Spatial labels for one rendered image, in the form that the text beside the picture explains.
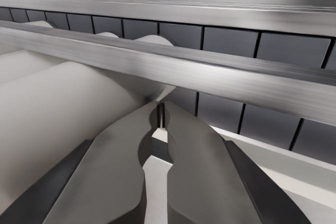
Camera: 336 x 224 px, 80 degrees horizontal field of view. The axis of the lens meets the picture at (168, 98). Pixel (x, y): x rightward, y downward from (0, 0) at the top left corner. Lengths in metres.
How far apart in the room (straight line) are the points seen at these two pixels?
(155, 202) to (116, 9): 0.25
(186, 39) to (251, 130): 0.09
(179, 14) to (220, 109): 0.08
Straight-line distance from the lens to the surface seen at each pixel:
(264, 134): 0.18
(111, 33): 0.20
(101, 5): 0.21
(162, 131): 0.16
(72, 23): 0.25
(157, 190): 0.30
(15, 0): 0.34
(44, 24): 0.27
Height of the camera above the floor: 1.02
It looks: 49 degrees down
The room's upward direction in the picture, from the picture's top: 130 degrees counter-clockwise
